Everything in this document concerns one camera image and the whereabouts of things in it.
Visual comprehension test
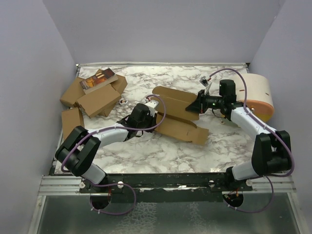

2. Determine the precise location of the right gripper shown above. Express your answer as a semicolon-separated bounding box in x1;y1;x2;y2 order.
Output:
186;89;225;114

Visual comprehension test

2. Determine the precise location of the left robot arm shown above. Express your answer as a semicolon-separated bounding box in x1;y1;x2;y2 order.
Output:
55;100;158;193

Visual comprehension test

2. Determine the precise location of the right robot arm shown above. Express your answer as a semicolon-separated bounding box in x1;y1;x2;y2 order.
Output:
185;77;293;191

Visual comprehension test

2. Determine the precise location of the small cardboard box left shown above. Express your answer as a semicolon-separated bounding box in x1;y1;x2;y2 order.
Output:
61;107;84;140

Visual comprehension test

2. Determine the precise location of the large bottom cardboard box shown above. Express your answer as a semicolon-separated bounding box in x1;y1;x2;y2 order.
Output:
60;68;127;107

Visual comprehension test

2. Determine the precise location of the paperback book dark cover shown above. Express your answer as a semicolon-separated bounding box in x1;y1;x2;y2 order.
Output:
80;68;118;94

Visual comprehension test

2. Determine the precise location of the white round ceramic container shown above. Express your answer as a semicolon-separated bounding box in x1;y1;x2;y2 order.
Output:
242;73;274;122

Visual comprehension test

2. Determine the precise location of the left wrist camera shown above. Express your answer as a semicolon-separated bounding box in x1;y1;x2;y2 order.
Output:
144;100;159;117

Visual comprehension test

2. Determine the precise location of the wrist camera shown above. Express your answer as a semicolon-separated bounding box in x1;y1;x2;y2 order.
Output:
144;100;159;117
200;76;212;88

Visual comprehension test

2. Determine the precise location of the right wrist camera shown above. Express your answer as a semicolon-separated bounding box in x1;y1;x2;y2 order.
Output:
200;76;212;88

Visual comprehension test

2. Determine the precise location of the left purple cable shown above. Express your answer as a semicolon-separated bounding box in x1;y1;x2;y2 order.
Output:
60;94;167;216

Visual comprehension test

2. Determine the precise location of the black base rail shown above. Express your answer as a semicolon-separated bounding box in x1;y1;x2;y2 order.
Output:
79;173;252;203

